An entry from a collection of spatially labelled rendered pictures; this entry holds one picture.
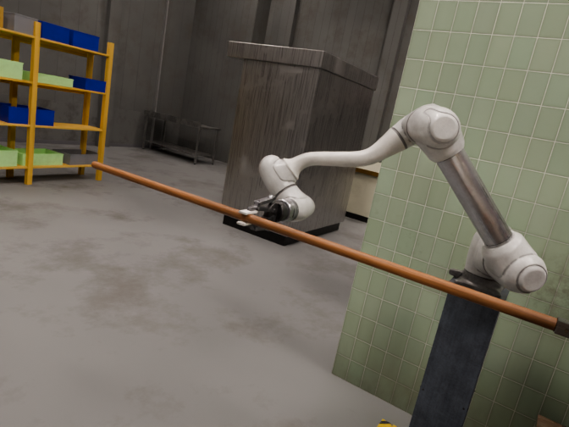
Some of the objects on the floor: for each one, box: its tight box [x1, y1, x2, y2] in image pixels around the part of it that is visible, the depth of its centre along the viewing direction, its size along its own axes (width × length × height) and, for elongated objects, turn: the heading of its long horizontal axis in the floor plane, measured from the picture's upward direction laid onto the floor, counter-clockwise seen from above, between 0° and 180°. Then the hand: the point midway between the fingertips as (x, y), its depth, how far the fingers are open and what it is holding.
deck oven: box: [220, 41, 378, 246], centre depth 598 cm, size 173×133×226 cm
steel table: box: [142, 109, 221, 164], centre depth 1080 cm, size 72×190×98 cm, turn 19°
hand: (247, 217), depth 144 cm, fingers closed on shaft, 3 cm apart
